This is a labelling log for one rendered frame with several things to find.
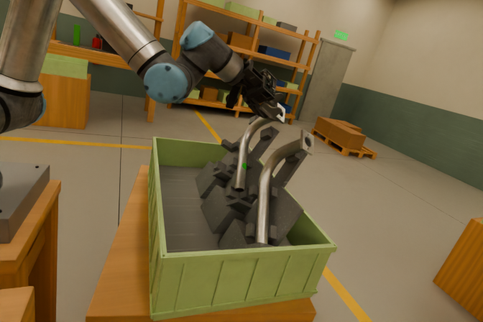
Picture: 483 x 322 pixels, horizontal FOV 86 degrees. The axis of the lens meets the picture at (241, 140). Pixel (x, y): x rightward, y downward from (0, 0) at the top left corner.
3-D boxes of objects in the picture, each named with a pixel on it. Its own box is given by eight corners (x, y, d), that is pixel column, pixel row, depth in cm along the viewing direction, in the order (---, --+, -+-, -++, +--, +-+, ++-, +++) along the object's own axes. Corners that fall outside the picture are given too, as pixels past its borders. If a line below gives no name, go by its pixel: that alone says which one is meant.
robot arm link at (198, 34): (174, 43, 64) (195, 14, 63) (208, 70, 70) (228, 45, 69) (177, 50, 58) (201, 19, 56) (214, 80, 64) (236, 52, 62)
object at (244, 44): (292, 125, 638) (323, 29, 568) (167, 108, 506) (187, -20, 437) (281, 118, 683) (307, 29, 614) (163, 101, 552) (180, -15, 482)
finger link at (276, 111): (290, 122, 76) (271, 101, 71) (274, 128, 80) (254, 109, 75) (292, 114, 78) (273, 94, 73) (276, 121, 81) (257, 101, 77)
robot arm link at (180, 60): (146, 88, 59) (175, 49, 56) (159, 84, 69) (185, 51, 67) (174, 111, 60) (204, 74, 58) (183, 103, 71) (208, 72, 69)
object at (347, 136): (310, 134, 599) (316, 115, 586) (338, 138, 629) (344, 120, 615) (343, 155, 494) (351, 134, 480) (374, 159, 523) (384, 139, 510)
